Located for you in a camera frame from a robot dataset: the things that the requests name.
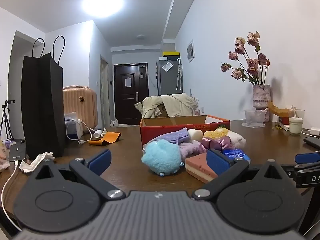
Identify dark brown entrance door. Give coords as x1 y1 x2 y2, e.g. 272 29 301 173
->
113 64 150 126

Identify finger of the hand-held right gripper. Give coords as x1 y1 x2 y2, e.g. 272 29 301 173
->
280 162 320 173
294 151 320 164

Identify black camera tripod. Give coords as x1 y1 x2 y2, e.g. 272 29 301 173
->
0 100 15 142

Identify white power bank cable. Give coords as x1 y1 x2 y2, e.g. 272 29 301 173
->
1 161 23 232

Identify white tissue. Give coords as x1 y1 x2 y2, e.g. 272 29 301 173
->
19 152 55 173

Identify black smartphone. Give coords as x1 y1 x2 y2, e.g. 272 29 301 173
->
303 136 320 150

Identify white interior door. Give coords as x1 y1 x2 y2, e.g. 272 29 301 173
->
100 55 110 128

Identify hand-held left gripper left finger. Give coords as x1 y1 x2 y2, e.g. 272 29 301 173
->
27 149 126 201

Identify yellow plush toy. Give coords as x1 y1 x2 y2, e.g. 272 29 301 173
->
204 127 230 139

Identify framed wall picture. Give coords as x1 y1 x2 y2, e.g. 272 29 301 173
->
187 39 195 62

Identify grey refrigerator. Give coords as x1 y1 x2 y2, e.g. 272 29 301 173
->
156 57 183 96

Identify red cardboard box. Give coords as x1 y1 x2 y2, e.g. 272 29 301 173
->
139 115 231 147

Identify black power bank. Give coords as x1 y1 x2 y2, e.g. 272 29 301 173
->
8 144 27 162

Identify white and blue box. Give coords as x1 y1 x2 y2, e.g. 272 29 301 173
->
64 112 84 141

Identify small white handheld fan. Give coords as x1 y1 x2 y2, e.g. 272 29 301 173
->
89 128 108 138

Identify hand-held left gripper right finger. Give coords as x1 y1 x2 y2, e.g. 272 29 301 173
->
191 149 292 201

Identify pink layered sponge block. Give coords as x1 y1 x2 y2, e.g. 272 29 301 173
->
185 153 220 183

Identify blue plastic packet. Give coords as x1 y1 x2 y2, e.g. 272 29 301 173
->
221 149 251 164

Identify white plug charger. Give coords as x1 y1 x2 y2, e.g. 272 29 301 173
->
301 128 320 137

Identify small red box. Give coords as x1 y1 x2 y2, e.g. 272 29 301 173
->
279 116 290 130

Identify cream round foam toy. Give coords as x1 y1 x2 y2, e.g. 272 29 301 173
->
187 128 203 142

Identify white plush toy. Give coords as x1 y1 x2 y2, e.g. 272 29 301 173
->
226 130 247 149

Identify beige coat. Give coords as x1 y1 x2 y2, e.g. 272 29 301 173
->
134 93 200 119

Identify pale pink ceramic vase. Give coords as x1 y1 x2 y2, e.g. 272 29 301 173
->
252 84 271 122

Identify white charger cable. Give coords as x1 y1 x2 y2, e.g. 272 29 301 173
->
65 121 93 145

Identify round ceiling light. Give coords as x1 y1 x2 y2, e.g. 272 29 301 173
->
82 0 125 18

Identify black paper bag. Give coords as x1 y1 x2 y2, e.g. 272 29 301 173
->
20 35 67 159

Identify folded white umbrella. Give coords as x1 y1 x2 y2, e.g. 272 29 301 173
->
176 58 182 90

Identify brown cardboard box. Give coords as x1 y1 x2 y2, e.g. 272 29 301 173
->
151 102 168 118

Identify pale plastic bag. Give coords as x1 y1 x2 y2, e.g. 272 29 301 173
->
0 146 10 172

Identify light blue plush toy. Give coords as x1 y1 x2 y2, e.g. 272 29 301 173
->
141 139 186 178

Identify clear plastic cup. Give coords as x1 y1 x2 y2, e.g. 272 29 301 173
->
244 109 267 128

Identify orange fabric band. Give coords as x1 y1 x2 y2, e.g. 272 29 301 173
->
88 131 122 146

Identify white cup with straw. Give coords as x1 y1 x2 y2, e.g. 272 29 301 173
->
288 105 305 136

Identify lilac knit cloth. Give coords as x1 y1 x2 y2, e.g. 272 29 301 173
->
152 127 192 145

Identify pink ribbed suitcase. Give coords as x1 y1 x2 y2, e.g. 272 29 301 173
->
62 85 98 128

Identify dried pink roses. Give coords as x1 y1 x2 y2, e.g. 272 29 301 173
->
220 31 271 85

